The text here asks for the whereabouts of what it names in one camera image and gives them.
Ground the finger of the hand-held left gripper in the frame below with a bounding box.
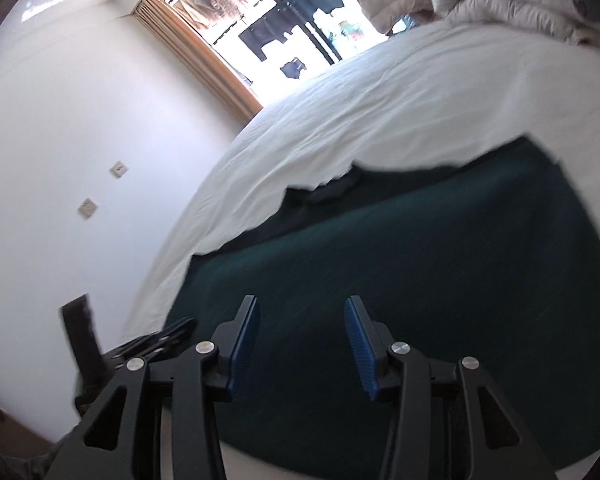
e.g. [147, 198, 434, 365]
[105, 317, 194, 362]

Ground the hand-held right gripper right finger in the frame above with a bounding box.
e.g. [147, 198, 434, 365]
[344, 296, 556, 480]

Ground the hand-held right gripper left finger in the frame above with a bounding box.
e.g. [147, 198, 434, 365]
[45, 295, 261, 480]

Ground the dark green sweater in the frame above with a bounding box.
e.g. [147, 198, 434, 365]
[162, 134, 600, 463]

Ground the bed with white sheet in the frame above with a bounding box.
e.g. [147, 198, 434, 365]
[125, 20, 600, 480]

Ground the glass balcony door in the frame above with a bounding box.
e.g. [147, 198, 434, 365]
[152, 0, 411, 111]

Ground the orange curtain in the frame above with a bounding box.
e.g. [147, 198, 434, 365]
[132, 0, 265, 123]

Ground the small blue hanging garment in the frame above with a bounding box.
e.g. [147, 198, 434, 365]
[279, 58, 309, 81]

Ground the dark hanging garment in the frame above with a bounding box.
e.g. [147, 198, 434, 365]
[238, 12, 312, 62]

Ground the folded beige duvet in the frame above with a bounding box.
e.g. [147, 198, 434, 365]
[430, 0, 600, 46]

